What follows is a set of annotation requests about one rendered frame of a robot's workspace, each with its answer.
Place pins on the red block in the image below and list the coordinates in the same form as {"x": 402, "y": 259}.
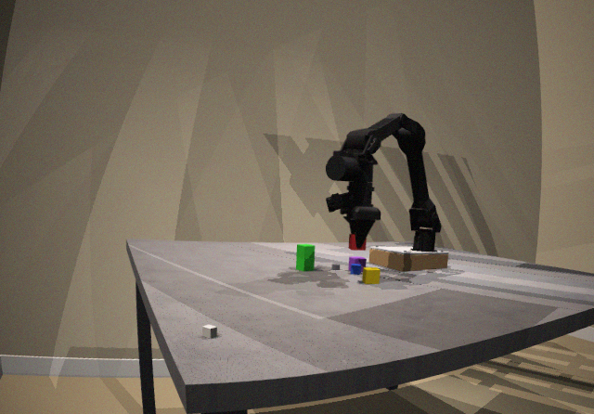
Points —
{"x": 352, "y": 244}

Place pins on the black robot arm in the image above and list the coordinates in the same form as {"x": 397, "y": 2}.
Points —
{"x": 354, "y": 163}

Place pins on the purple block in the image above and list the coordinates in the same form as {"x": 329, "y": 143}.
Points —
{"x": 357, "y": 260}

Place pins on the small white cube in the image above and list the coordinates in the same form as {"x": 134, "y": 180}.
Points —
{"x": 209, "y": 331}

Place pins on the green block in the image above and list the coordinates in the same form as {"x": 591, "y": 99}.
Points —
{"x": 305, "y": 264}
{"x": 306, "y": 251}

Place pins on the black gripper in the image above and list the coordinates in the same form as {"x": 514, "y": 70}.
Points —
{"x": 364, "y": 214}

